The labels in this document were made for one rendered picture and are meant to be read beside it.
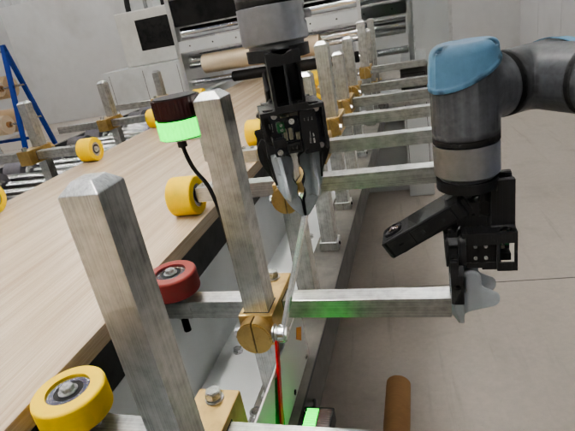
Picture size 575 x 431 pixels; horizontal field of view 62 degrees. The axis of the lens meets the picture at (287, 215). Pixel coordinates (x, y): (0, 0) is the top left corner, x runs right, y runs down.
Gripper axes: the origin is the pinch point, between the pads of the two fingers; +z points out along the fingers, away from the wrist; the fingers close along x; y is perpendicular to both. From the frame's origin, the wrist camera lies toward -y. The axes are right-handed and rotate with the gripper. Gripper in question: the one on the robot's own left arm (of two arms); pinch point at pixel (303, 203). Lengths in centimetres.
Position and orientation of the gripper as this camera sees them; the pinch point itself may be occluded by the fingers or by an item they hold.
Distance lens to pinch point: 63.3
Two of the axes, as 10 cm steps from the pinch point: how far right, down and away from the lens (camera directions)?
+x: 9.8, -2.0, 0.4
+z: 1.7, 9.1, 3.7
